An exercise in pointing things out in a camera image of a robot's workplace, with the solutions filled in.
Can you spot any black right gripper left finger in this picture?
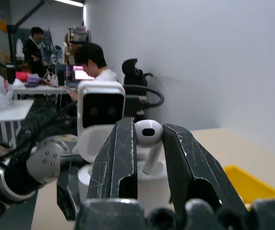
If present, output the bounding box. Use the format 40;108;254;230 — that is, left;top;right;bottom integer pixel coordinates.
86;116;138;200

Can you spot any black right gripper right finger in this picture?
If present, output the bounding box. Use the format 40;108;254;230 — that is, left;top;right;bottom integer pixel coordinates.
161;123;249;213

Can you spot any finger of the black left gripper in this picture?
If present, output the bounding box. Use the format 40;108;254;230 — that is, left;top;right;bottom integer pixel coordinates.
56;161;81;221

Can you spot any white earbud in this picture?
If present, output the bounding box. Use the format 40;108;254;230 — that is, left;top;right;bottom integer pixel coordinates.
134;119;164;176

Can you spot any white earbud charging case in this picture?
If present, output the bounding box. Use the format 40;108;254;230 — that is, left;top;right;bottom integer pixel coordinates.
72;126;174;217

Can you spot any yellow plastic bin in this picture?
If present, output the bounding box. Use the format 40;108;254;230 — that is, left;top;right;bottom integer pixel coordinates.
223;164;275;209

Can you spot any laptop with pink screen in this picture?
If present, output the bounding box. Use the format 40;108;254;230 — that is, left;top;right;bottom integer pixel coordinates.
65;64;95;88

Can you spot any seated person in white shirt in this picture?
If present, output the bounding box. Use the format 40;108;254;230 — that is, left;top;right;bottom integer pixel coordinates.
69;42;119;102

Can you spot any white table with white legs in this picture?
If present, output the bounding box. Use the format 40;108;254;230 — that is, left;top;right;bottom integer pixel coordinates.
0;99;35;150

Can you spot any cluttered white desk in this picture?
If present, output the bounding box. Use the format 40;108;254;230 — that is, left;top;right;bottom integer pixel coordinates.
12;84;78;101

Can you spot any red package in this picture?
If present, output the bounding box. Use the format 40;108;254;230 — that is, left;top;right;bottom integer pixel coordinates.
16;71;31;81

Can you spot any black metal storage shelf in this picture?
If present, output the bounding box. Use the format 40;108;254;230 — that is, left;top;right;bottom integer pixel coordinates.
67;25;90;45

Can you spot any standing person in black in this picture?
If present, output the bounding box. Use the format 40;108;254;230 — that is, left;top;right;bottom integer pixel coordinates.
22;26;47;78

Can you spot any long ceiling light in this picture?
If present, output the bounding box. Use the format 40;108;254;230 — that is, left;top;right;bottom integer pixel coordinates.
53;0;85;8

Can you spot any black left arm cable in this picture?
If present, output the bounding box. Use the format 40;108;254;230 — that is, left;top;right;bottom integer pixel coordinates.
0;100;79;166

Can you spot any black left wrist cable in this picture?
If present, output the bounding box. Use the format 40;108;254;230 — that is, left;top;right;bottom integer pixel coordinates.
124;85;165;115

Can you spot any black metal frame stand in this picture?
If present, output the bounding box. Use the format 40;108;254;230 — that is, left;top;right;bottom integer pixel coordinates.
6;0;46;63

